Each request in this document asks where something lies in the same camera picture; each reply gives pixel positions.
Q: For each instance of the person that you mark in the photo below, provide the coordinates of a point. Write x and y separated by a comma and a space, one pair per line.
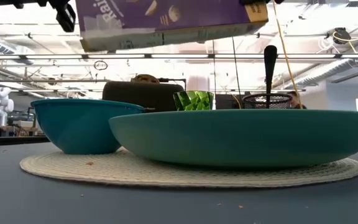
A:
295, 100

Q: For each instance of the brown bagel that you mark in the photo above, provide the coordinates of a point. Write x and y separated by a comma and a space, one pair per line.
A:
145, 79

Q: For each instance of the green glass cup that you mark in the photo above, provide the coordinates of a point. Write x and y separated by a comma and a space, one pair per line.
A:
194, 101

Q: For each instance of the green round plate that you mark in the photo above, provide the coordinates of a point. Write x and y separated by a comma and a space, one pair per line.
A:
244, 140

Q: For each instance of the teal blue bowl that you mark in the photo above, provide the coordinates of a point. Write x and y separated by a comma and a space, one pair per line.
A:
79, 127

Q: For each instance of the white woven round placemat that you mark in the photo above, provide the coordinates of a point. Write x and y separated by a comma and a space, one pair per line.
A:
104, 171

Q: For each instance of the white robot figure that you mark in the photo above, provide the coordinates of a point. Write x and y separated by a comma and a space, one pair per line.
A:
0, 105

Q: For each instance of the black round ceiling device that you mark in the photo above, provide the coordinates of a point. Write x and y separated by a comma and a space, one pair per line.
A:
340, 35

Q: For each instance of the black two-slot toaster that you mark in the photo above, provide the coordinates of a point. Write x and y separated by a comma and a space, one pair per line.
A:
135, 96

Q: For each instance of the black mesh cup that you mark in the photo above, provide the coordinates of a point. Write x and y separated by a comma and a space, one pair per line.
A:
281, 101

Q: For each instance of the purple cereal box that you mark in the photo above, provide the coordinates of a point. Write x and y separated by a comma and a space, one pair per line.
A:
197, 15

